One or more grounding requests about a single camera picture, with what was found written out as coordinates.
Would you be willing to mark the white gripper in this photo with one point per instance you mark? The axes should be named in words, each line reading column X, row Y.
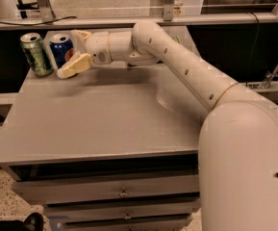
column 97, row 47

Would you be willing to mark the blue pepsi can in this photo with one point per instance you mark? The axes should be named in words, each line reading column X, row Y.
column 62, row 48

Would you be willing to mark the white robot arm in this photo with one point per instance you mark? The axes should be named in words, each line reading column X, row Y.
column 238, row 141

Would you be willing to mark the green soda can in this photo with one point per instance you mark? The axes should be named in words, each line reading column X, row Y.
column 35, row 53

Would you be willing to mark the green chip bag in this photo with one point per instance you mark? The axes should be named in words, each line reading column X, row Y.
column 177, row 39

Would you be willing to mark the grey drawer cabinet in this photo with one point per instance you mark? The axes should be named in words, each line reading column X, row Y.
column 112, row 121

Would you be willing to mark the top grey drawer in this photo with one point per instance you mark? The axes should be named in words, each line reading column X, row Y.
column 87, row 189

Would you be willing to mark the grey drawer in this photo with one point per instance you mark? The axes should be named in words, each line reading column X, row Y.
column 126, row 209
column 87, row 189
column 174, row 222

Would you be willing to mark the middle grey drawer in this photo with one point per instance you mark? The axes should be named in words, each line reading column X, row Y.
column 126, row 209

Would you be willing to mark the black object bottom left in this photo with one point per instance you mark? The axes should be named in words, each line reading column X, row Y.
column 34, row 222

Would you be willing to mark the bottom grey drawer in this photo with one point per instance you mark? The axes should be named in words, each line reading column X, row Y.
column 174, row 222

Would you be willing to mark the grey metal rail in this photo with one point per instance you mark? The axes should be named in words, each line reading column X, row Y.
column 76, row 23

